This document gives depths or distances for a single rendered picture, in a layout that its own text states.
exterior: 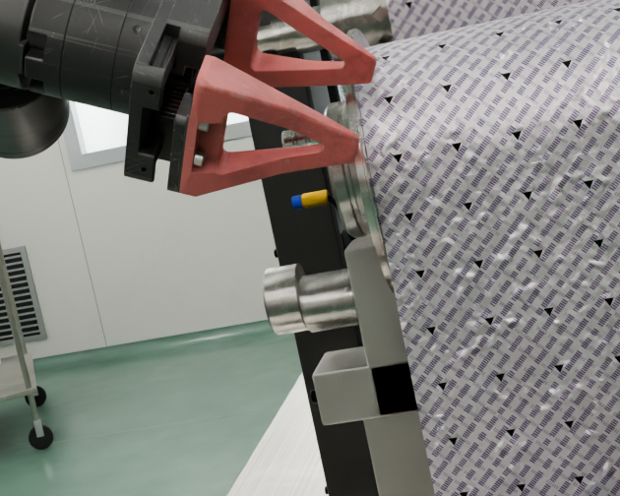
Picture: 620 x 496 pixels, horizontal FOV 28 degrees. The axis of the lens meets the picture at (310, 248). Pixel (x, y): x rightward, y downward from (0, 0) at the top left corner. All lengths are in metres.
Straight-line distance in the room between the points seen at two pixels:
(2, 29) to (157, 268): 6.01
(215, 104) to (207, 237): 5.94
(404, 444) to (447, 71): 0.23
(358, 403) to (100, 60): 0.27
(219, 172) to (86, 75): 0.07
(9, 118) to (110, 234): 5.98
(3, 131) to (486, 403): 0.28
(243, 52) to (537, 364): 0.21
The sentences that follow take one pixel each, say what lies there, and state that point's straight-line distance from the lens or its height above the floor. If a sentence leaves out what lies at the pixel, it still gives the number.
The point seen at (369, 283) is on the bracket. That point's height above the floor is 1.18.
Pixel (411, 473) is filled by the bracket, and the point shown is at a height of 1.07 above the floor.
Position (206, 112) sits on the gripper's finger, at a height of 1.30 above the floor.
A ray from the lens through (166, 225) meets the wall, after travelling 6.51.
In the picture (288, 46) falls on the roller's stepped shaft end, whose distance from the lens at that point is 0.92.
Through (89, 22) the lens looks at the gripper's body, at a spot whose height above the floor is 1.35.
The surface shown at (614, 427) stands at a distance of 0.64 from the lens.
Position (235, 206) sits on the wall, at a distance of 6.40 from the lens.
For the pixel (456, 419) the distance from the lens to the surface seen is 0.64.
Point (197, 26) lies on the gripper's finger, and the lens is 0.55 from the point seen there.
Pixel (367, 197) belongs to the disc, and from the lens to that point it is 0.60.
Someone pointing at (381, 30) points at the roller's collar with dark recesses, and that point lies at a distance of 0.89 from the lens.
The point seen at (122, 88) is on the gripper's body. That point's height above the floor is 1.32.
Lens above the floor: 1.31
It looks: 8 degrees down
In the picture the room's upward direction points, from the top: 12 degrees counter-clockwise
